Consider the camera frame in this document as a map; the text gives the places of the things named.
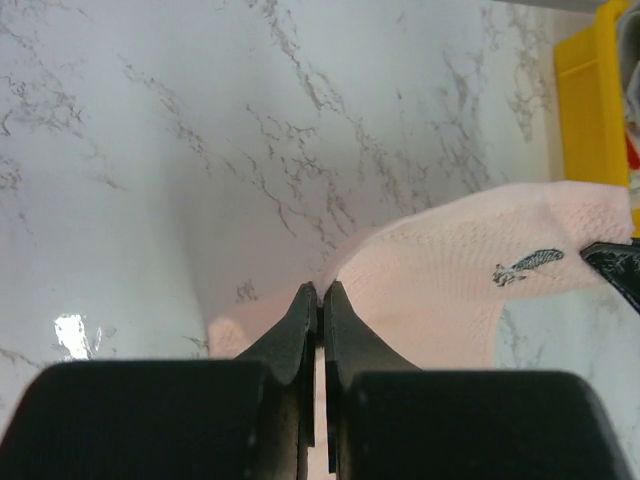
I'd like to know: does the light pink towel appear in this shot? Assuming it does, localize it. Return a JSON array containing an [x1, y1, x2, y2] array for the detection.
[[205, 180, 633, 480]]

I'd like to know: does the yellow plastic bin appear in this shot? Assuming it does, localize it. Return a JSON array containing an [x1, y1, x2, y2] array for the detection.
[[554, 1, 639, 225]]

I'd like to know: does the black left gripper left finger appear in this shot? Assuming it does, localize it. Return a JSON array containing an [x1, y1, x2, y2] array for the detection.
[[239, 283, 318, 479]]

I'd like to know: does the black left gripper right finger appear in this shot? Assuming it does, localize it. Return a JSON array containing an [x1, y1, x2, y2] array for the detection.
[[323, 282, 421, 479]]

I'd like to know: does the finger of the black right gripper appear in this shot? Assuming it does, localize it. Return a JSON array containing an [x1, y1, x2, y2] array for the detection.
[[580, 239, 640, 313]]

